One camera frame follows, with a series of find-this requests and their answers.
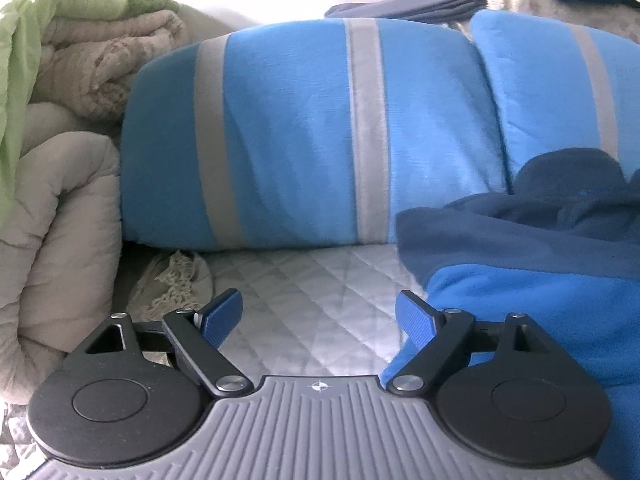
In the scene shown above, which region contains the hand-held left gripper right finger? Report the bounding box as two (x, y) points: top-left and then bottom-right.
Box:
(382, 290), (546, 393)

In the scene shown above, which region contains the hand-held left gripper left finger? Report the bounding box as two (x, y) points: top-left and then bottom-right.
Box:
(82, 288), (253, 395)

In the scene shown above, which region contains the blue fleece jacket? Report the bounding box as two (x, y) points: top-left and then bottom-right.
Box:
(396, 147), (640, 480)

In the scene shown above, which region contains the cream lace cloth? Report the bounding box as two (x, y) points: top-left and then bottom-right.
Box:
(127, 250), (216, 321)

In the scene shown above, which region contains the grey quilted bedspread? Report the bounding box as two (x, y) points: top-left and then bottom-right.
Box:
(0, 240), (431, 480)

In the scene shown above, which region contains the pale quilted duvet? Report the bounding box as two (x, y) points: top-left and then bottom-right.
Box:
(0, 102), (123, 406)

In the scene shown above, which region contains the blue grey-striped pillow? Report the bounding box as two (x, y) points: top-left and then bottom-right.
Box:
(120, 17), (506, 251)
(470, 9), (640, 196)

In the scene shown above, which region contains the beige patterned blanket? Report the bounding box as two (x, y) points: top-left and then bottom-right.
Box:
(35, 2), (191, 123)

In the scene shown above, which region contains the folded navy cloth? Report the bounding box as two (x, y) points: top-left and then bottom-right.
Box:
(324, 0), (488, 23)

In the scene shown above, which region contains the green blanket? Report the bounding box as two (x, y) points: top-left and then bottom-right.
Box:
(0, 0), (178, 216)

